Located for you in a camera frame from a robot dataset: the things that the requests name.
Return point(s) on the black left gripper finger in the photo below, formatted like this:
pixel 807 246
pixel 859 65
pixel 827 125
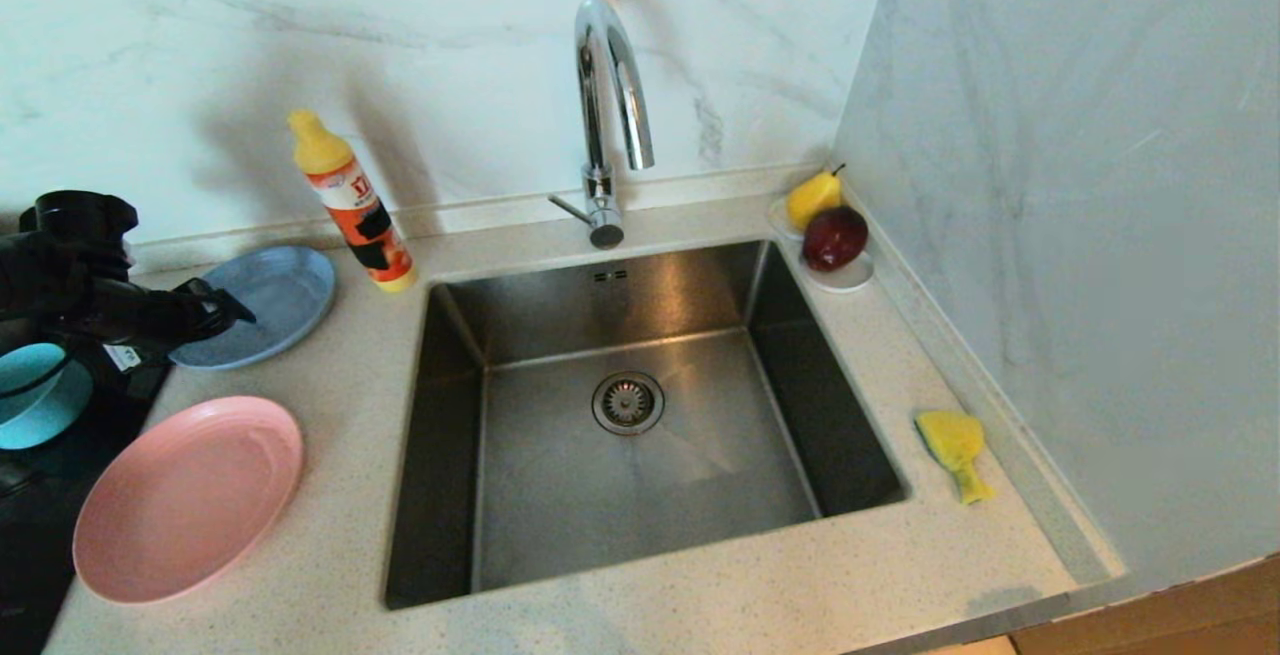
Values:
pixel 220 303

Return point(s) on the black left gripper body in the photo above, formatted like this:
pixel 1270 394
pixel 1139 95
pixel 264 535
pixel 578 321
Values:
pixel 140 320

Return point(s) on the blue plastic plate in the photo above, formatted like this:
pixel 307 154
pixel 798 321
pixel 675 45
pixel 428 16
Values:
pixel 280 305

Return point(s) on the teal ceramic bowl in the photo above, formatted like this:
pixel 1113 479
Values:
pixel 40 415

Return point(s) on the yellow orange dish soap bottle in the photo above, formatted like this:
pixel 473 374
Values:
pixel 358 203

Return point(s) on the pink plastic plate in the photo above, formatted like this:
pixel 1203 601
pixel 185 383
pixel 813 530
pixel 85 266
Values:
pixel 190 495

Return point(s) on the chrome faucet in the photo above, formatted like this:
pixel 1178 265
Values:
pixel 600 85

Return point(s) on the yellow fish-shaped sponge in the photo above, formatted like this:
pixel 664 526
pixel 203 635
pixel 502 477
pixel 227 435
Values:
pixel 955 440

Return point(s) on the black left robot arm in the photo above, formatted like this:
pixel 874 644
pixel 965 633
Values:
pixel 50 255

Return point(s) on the metal sink drain strainer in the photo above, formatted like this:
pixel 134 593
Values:
pixel 628 402

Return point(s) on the stainless steel sink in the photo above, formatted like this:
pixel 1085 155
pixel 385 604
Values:
pixel 650 495

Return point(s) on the black induction cooktop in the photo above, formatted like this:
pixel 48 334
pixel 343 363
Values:
pixel 60 495

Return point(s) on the small white dish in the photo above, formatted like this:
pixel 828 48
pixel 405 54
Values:
pixel 778 217
pixel 850 281

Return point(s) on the yellow pear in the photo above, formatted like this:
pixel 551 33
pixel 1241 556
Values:
pixel 812 199

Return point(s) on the dark red apple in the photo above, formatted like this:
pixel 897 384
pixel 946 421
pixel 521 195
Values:
pixel 836 238

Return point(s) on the wooden cabinet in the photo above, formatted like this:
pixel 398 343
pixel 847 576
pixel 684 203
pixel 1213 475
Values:
pixel 1180 625

